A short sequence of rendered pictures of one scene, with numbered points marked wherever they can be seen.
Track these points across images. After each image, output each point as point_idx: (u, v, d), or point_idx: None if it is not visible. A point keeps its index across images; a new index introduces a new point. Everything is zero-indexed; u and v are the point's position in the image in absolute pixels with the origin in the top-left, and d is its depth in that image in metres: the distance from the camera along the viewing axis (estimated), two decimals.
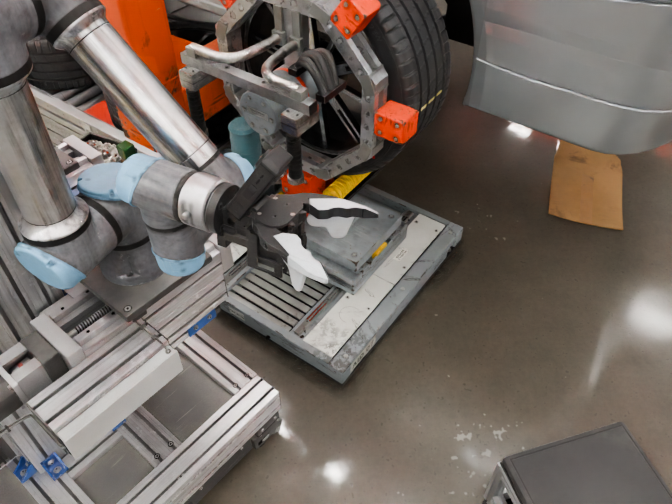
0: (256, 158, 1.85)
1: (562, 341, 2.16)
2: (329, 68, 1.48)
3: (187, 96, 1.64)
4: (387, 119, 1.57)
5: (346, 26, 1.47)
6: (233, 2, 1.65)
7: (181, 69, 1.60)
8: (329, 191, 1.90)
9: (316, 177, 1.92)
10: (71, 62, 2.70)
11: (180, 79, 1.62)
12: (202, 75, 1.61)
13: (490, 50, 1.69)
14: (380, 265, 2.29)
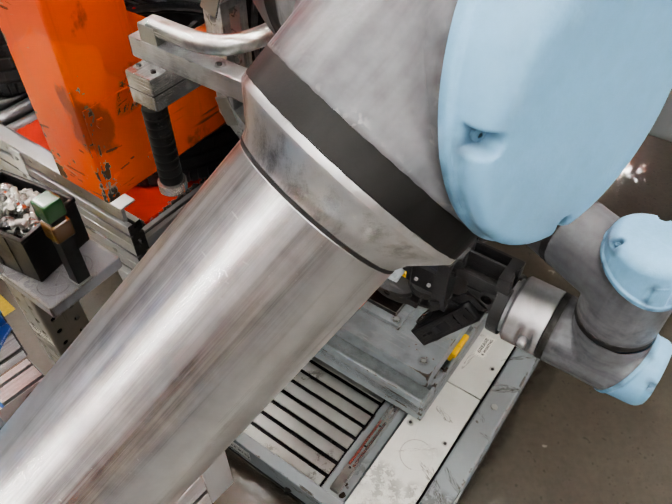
0: None
1: None
2: None
3: (143, 119, 0.86)
4: None
5: None
6: None
7: (130, 68, 0.82)
8: None
9: None
10: (4, 58, 1.91)
11: (129, 87, 0.83)
12: (171, 79, 0.83)
13: None
14: (457, 366, 1.50)
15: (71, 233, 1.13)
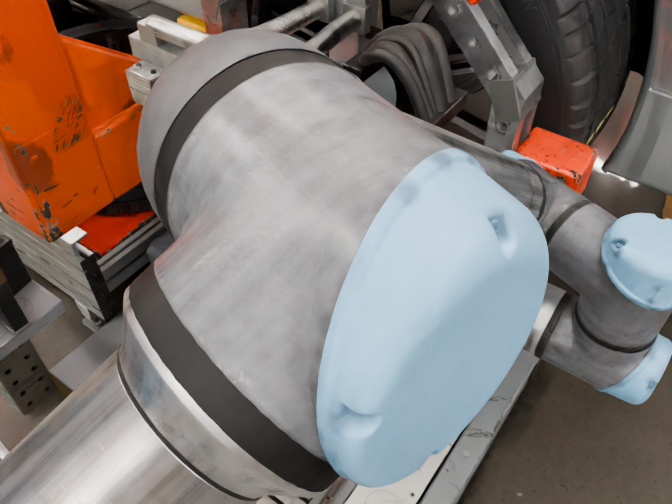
0: None
1: None
2: (438, 65, 0.69)
3: None
4: None
5: None
6: None
7: (130, 68, 0.81)
8: None
9: None
10: None
11: (129, 87, 0.83)
12: None
13: None
14: None
15: (3, 280, 1.05)
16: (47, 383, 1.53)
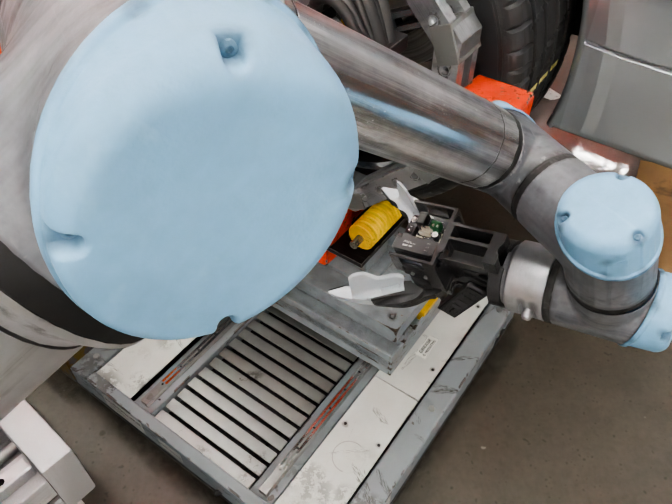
0: None
1: None
2: (378, 8, 0.76)
3: None
4: None
5: None
6: None
7: None
8: (359, 227, 1.18)
9: None
10: None
11: None
12: None
13: (616, 27, 0.89)
14: (427, 326, 1.57)
15: None
16: None
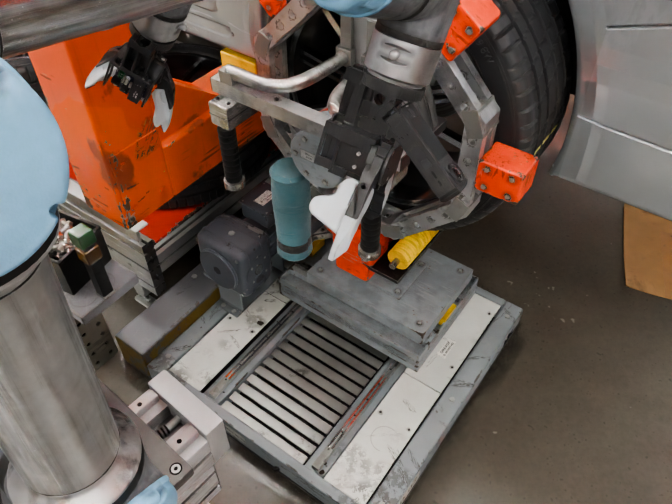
0: (305, 211, 1.41)
1: (663, 472, 1.64)
2: (426, 102, 1.04)
3: (218, 135, 1.21)
4: (498, 170, 1.13)
5: (450, 42, 1.03)
6: (281, 8, 1.21)
7: (212, 100, 1.16)
8: (397, 252, 1.46)
9: (380, 233, 1.48)
10: None
11: (210, 113, 1.18)
12: (240, 108, 1.17)
13: (601, 106, 1.17)
14: (447, 330, 1.85)
15: (100, 256, 1.40)
16: (111, 346, 1.87)
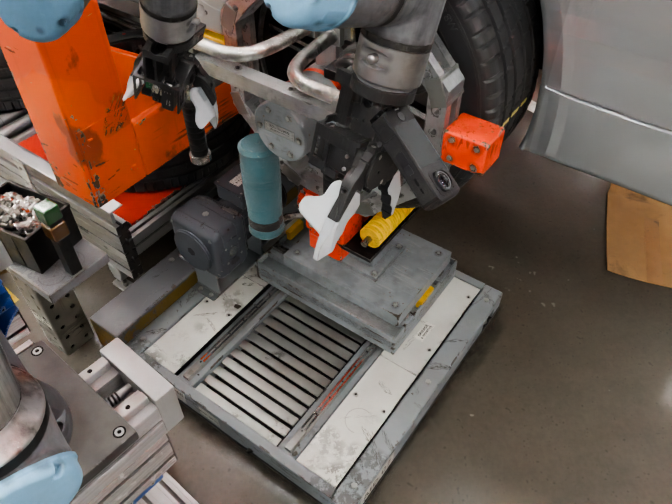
0: (275, 187, 1.40)
1: (640, 454, 1.63)
2: None
3: (181, 107, 1.19)
4: (463, 140, 1.12)
5: None
6: None
7: None
8: (369, 230, 1.45)
9: None
10: (9, 78, 2.16)
11: None
12: None
13: (568, 76, 1.15)
14: (425, 313, 1.84)
15: (67, 233, 1.38)
16: (86, 330, 1.86)
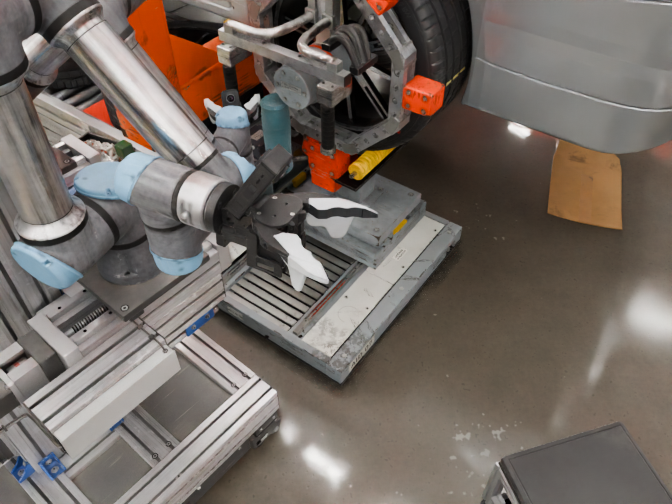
0: (286, 133, 1.93)
1: (561, 340, 2.16)
2: (362, 42, 1.56)
3: (223, 71, 1.72)
4: (415, 92, 1.65)
5: (378, 2, 1.55)
6: None
7: (219, 45, 1.68)
8: (355, 166, 1.98)
9: (342, 152, 2.00)
10: (69, 61, 2.69)
11: (217, 55, 1.70)
12: (238, 51, 1.69)
13: (489, 49, 1.69)
14: (400, 241, 2.37)
15: None
16: None
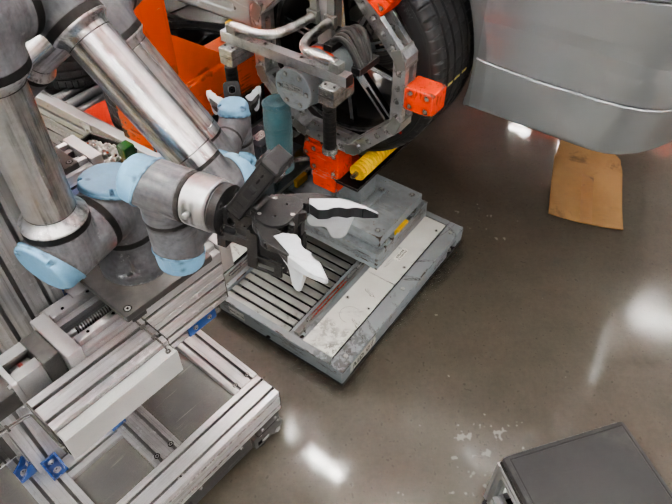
0: (288, 134, 1.93)
1: (562, 341, 2.16)
2: (364, 43, 1.56)
3: (225, 72, 1.73)
4: (417, 93, 1.65)
5: (380, 3, 1.55)
6: None
7: (221, 46, 1.68)
8: (356, 166, 1.98)
9: (344, 153, 2.00)
10: (71, 62, 2.70)
11: (219, 56, 1.70)
12: (240, 52, 1.69)
13: (490, 50, 1.69)
14: (402, 241, 2.37)
15: None
16: None
